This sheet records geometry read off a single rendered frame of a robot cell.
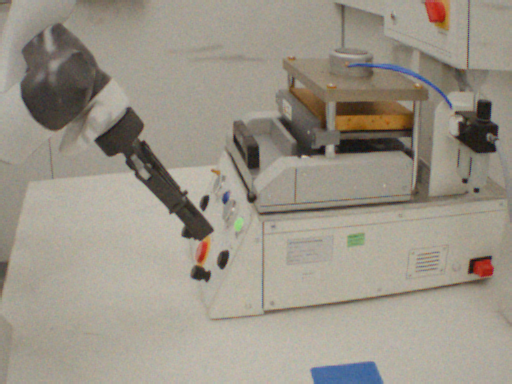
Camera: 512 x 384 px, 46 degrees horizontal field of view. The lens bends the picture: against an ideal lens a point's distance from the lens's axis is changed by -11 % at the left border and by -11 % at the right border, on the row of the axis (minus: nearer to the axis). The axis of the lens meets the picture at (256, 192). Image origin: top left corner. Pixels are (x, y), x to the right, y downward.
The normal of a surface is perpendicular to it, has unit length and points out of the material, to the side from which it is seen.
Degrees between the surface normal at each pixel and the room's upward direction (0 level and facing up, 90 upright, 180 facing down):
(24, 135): 110
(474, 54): 90
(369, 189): 90
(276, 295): 90
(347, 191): 90
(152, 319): 0
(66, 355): 0
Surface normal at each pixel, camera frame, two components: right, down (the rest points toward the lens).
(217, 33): 0.22, 0.36
